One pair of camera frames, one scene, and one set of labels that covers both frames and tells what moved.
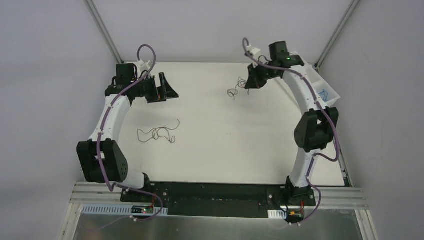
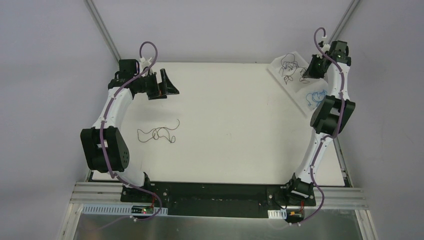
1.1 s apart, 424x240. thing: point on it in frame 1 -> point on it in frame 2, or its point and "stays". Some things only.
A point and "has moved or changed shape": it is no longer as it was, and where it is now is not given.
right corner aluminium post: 350,9 stays
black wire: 241,83 has moved or changed shape
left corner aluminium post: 104,31 stays
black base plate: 216,199 stays
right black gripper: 255,76 -> 313,68
